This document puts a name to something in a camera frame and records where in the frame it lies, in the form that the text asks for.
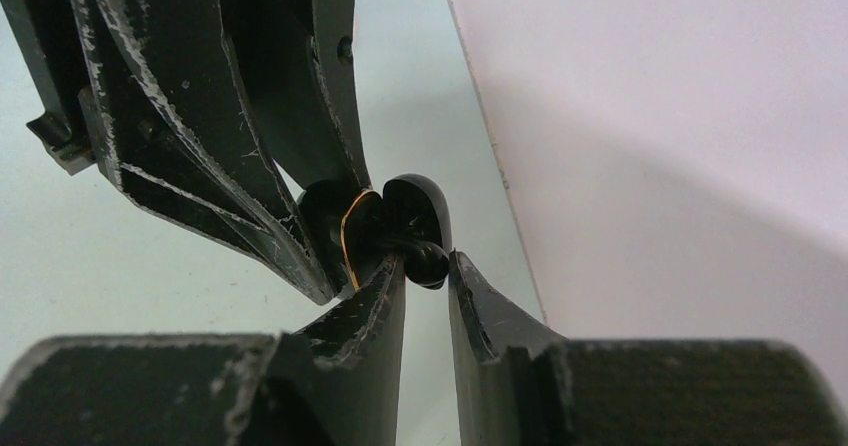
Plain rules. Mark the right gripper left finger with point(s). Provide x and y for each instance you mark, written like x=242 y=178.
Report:
x=333 y=382

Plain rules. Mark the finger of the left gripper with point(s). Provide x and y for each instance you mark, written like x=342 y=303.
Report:
x=177 y=137
x=296 y=62

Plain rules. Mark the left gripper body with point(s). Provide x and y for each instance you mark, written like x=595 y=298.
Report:
x=47 y=36

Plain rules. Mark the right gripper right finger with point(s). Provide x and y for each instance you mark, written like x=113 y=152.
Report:
x=520 y=383

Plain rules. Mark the black earbud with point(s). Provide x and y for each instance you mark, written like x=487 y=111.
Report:
x=426 y=264

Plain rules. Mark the black earbud charging case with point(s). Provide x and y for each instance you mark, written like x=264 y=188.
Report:
x=345 y=223

